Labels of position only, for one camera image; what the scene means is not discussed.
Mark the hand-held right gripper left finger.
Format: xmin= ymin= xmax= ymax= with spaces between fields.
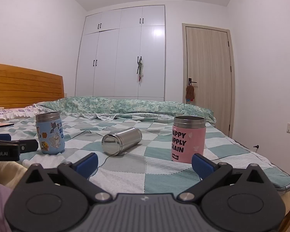
xmin=26 ymin=153 xmax=113 ymax=200

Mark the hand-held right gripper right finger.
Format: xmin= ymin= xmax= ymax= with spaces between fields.
xmin=179 ymin=153 xmax=269 ymax=200

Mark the plain silver steel cup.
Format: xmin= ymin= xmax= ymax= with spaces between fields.
xmin=101 ymin=127 xmax=143 ymax=156

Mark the blue cartoon sticker cup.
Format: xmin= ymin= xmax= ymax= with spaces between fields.
xmin=35 ymin=111 xmax=66 ymax=155

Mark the pink lettered steel cup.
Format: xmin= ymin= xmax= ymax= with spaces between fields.
xmin=171 ymin=116 xmax=206 ymax=164

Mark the pale yellow cloth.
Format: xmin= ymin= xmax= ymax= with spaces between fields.
xmin=0 ymin=160 xmax=29 ymax=189

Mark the purple floral pillow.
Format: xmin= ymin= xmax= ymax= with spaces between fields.
xmin=0 ymin=105 xmax=43 ymax=122

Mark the green checkered bed sheet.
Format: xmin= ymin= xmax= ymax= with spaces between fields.
xmin=0 ymin=114 xmax=290 ymax=194

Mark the wooden headboard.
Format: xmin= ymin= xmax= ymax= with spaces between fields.
xmin=0 ymin=62 xmax=65 ymax=109

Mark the brown hanging cloth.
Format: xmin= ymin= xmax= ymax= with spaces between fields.
xmin=185 ymin=84 xmax=196 ymax=104

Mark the green floral quilt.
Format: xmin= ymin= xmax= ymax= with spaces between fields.
xmin=38 ymin=96 xmax=216 ymax=126

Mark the light wooden door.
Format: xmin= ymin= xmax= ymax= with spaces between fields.
xmin=182 ymin=23 xmax=235 ymax=139

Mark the white wardrobe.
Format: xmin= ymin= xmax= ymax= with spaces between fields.
xmin=75 ymin=5 xmax=166 ymax=102

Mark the hanging key bunch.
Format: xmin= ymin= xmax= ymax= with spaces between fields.
xmin=136 ymin=56 xmax=145 ymax=84

